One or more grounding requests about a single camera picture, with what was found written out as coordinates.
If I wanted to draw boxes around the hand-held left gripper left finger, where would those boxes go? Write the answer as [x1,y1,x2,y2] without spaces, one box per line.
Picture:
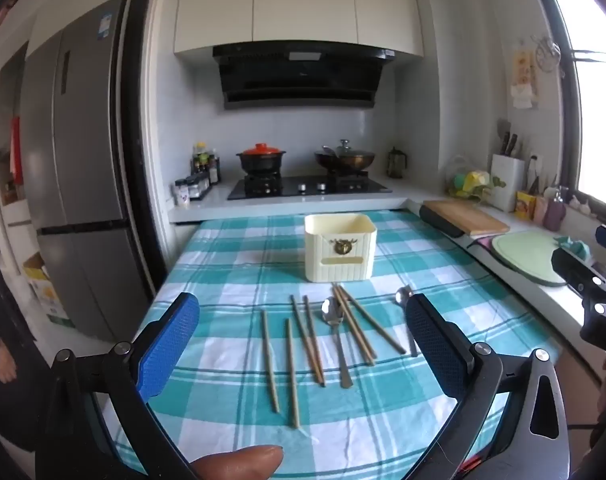
[36,291,204,480]

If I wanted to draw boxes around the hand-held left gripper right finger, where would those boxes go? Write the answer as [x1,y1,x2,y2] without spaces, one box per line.
[398,293,571,480]

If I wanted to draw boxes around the metal spoon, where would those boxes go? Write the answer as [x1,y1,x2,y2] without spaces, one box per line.
[395,285,420,358]
[321,296,354,390]

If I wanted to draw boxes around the cream ribbed utensil holder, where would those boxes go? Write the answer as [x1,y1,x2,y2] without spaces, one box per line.
[304,213,379,282]

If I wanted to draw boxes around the person's left hand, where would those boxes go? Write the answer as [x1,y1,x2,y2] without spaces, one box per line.
[189,444,285,480]

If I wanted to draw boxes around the teal cloth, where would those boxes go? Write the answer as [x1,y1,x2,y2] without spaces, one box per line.
[555,235,592,262]

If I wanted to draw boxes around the green cutting board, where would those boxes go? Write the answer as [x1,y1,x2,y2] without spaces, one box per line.
[491,231,570,288]

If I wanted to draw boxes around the purple bottle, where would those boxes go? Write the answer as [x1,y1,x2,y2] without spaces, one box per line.
[543,194,566,233]

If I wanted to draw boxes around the yellow packet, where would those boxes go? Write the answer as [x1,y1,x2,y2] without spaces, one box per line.
[515,190,536,220]

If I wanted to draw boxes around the teal white checked tablecloth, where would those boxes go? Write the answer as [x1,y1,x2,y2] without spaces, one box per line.
[96,208,564,480]

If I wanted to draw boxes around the white knife block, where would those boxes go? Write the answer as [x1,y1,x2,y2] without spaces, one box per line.
[489,132,527,213]

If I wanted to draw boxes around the wooden cutting board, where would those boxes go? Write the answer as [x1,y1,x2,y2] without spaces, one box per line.
[423,199,512,237]

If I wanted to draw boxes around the black board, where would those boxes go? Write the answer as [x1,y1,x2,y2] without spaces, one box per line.
[419,204,464,239]

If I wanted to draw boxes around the cardboard box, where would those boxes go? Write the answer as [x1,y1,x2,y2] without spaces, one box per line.
[22,252,75,329]

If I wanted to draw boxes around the yellow green plastic bag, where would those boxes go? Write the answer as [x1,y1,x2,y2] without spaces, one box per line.
[445,157,494,202]

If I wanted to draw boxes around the window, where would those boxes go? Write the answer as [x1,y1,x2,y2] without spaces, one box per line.
[542,0,606,213]

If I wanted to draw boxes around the grey refrigerator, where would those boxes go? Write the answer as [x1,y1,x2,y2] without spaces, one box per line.
[20,0,152,343]

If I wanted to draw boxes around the glass coffee press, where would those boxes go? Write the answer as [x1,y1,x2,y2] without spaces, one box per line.
[387,147,408,180]

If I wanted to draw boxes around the dark sauce bottles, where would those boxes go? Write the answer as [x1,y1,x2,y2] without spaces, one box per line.
[191,142,222,187]

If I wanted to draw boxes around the dark wok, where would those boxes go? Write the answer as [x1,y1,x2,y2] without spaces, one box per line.
[314,150,377,175]

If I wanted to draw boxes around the black gas hob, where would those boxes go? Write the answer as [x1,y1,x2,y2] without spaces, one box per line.
[227,174,393,202]

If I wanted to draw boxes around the black pot with red lid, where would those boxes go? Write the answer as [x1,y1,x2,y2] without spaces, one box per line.
[236,143,288,177]

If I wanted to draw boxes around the glass wok lid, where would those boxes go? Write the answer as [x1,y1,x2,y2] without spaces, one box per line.
[330,139,361,160]

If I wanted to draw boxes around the black range hood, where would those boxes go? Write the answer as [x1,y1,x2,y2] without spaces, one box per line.
[212,44,397,111]

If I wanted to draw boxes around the wall poster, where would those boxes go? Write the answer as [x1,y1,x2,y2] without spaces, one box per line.
[510,40,540,110]

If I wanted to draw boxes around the wire wall decoration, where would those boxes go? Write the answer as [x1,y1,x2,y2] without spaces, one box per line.
[530,35,567,79]

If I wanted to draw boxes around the white wall cabinets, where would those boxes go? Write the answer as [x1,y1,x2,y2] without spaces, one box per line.
[173,0,426,59]

